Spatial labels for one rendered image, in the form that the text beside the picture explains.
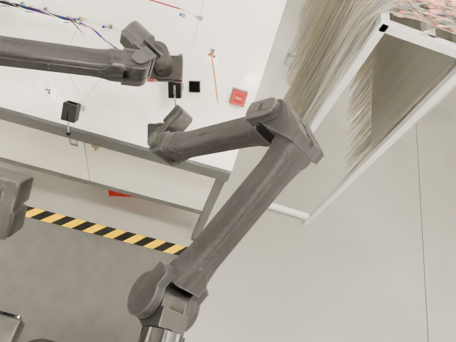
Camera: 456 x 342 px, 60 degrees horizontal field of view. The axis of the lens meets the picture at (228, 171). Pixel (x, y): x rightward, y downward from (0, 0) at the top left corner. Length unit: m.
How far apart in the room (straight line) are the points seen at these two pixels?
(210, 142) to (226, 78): 0.61
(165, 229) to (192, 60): 1.16
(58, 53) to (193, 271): 0.57
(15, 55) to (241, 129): 0.50
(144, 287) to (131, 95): 0.91
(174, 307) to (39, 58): 0.59
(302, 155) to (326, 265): 1.88
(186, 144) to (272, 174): 0.31
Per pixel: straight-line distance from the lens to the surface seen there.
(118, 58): 0.98
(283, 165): 0.66
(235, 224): 0.66
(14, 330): 0.69
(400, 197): 3.02
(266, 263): 2.37
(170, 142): 0.96
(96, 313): 2.19
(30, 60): 0.98
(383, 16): 1.43
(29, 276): 2.27
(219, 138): 0.83
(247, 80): 1.44
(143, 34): 1.05
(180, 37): 1.43
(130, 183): 1.87
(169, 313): 0.68
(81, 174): 1.95
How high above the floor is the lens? 2.15
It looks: 57 degrees down
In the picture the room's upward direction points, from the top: 25 degrees clockwise
